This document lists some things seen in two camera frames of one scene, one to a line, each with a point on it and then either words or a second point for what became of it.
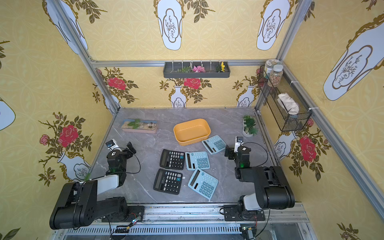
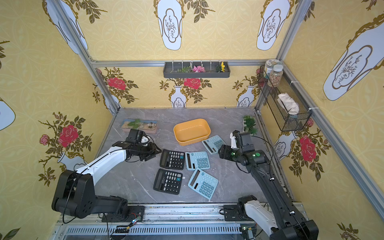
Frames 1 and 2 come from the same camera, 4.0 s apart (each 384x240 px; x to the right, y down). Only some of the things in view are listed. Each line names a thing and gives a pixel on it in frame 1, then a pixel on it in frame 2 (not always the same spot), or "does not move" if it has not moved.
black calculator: (172, 159) does not move
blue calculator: (203, 183) does not move
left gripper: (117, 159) to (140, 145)
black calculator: (168, 181) does not move
